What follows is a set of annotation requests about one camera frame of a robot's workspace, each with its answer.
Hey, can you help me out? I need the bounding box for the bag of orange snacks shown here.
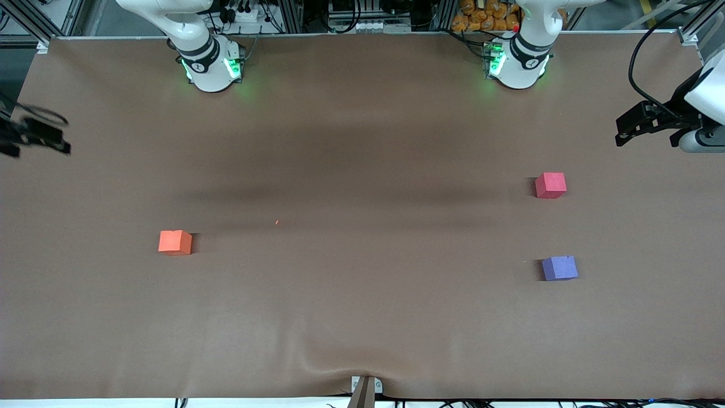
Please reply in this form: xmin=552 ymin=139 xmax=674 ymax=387
xmin=451 ymin=0 xmax=521 ymax=32

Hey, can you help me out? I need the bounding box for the metal camera post bracket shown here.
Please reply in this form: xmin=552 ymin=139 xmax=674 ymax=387
xmin=347 ymin=375 xmax=383 ymax=408

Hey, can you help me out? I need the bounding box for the white terminal block row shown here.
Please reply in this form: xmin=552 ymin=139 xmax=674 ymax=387
xmin=330 ymin=20 xmax=412 ymax=33

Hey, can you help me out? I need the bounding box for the orange foam block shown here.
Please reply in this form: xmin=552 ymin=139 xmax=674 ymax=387
xmin=158 ymin=229 xmax=193 ymax=256

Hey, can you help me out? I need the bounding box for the pink foam block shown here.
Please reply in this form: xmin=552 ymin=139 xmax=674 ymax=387
xmin=535 ymin=172 xmax=568 ymax=199

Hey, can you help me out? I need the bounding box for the white power strip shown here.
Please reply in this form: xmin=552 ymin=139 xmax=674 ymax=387
xmin=225 ymin=6 xmax=268 ymax=23

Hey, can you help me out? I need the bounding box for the purple foam block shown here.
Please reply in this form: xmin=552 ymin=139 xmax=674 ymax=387
xmin=541 ymin=256 xmax=579 ymax=282

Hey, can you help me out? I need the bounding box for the brown table mat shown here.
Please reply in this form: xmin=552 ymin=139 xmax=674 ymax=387
xmin=0 ymin=31 xmax=725 ymax=401

